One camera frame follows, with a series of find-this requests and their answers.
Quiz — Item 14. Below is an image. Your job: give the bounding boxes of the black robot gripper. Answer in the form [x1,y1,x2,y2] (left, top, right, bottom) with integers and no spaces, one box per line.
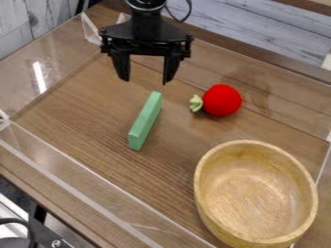
[100,13,193,84]

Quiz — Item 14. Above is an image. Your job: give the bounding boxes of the green rectangular block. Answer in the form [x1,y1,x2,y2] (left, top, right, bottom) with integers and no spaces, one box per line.
[126,91,162,150]

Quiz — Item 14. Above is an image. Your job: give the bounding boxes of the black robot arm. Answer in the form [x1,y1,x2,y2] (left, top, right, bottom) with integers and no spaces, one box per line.
[98,0,193,83]

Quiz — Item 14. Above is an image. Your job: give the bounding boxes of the brown wooden bowl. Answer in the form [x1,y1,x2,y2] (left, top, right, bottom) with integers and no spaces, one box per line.
[193,139,317,248]

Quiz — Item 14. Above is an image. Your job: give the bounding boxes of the red plush strawberry toy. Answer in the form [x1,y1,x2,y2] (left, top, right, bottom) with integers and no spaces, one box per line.
[189,84,242,117]

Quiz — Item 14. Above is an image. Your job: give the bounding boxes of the clear acrylic corner bracket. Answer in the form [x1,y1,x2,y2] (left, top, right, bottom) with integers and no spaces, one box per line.
[80,13,130,46]

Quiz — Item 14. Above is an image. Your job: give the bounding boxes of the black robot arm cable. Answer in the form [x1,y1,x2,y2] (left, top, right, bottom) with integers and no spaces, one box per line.
[164,0,193,24]

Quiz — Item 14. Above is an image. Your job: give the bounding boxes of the clear acrylic wall panel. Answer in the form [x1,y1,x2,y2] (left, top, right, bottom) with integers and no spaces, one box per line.
[0,110,216,248]

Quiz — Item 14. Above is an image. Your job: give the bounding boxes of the black cable at table corner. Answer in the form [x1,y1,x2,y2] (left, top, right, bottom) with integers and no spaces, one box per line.
[0,218,37,248]

